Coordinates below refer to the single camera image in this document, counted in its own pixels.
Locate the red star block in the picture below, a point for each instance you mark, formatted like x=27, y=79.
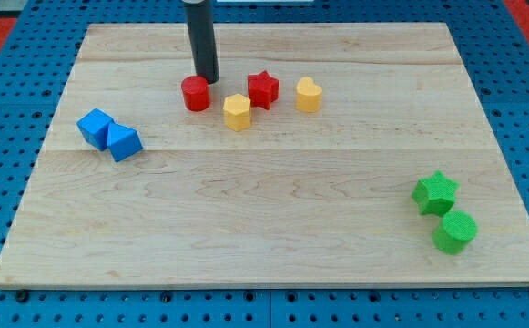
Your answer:
x=263, y=89

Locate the blue triangle block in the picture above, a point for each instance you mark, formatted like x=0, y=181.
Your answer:
x=122, y=141

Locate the light wooden board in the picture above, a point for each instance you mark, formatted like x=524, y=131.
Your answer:
x=297, y=200

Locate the yellow heart block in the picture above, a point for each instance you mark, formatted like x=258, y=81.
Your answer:
x=308, y=95

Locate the blue cube block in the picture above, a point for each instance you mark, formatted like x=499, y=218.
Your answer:
x=94, y=128

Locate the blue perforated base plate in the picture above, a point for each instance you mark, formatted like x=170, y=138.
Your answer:
x=35, y=63

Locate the red cylinder block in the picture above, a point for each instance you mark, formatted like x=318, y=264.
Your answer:
x=195, y=90

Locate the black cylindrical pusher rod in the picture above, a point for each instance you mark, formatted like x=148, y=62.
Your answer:
x=199, y=20

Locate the green cylinder block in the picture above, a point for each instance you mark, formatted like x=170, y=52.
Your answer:
x=455, y=231

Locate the green star block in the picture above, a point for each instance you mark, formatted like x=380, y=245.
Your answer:
x=435, y=194

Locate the yellow hexagon block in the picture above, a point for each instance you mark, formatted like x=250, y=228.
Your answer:
x=237, y=112

